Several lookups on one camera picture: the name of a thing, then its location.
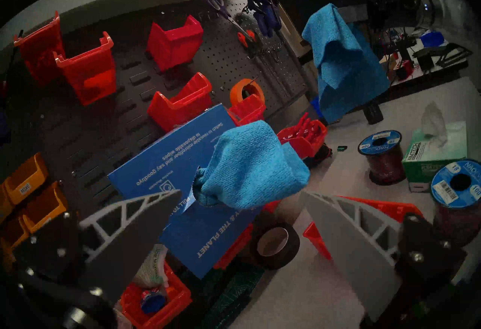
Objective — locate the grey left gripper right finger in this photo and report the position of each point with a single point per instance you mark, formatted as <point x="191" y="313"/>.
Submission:
<point x="349" y="256"/>

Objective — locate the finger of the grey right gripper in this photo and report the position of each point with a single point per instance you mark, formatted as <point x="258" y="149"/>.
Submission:
<point x="353" y="14"/>

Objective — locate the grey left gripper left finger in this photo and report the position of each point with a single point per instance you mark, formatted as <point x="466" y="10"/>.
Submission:
<point x="124" y="245"/>

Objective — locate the blue microfiber shop towel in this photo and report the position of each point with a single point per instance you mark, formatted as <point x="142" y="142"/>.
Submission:
<point x="255" y="166"/>
<point x="345" y="68"/>

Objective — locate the blue cardboard wipes box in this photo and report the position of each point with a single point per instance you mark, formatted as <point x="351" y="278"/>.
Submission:
<point x="176" y="155"/>

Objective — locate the white netted bundle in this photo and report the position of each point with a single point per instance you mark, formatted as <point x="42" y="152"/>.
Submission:
<point x="152" y="268"/>

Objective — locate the black tape roll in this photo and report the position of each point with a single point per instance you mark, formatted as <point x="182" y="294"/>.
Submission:
<point x="289" y="245"/>

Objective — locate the small blue plastic object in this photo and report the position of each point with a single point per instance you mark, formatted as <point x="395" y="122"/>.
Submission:
<point x="153" y="302"/>

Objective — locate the red bin with nails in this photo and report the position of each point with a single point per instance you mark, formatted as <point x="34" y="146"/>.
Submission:
<point x="394" y="209"/>

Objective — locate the tiny red thread spool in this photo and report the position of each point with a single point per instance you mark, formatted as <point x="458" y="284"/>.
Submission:
<point x="405" y="68"/>

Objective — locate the black desk device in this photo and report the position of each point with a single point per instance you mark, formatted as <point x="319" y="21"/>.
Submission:
<point x="425" y="62"/>

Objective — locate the yellow bin labelled M3-4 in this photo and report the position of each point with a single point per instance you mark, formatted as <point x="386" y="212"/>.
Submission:
<point x="47" y="204"/>

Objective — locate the blue plastic bin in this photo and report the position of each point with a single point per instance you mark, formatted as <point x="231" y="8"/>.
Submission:
<point x="316" y="106"/>

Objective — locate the dark grey pegboard panel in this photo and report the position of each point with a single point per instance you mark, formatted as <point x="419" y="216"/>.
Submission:
<point x="94" y="132"/>

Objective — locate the yellow bin labelled M3X6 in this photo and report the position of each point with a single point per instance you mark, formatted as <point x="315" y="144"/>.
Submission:
<point x="26" y="178"/>

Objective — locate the red plastic connectors bundle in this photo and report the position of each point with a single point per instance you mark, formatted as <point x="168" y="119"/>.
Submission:
<point x="306" y="125"/>

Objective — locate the red bin with connectors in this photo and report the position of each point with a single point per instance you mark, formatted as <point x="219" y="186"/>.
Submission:
<point x="306" y="144"/>

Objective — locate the green Kimtech tissue box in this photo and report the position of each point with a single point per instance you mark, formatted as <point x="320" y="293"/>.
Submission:
<point x="432" y="151"/>

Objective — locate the orange tape roll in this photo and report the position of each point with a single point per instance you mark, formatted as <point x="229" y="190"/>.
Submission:
<point x="240" y="87"/>

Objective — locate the orange-red wall bin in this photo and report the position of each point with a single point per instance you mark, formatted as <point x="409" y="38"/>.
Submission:
<point x="248" y="110"/>
<point x="90" y="72"/>
<point x="41" y="50"/>
<point x="180" y="106"/>

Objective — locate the crimson wall bin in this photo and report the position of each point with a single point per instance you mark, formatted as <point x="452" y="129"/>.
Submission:
<point x="174" y="44"/>

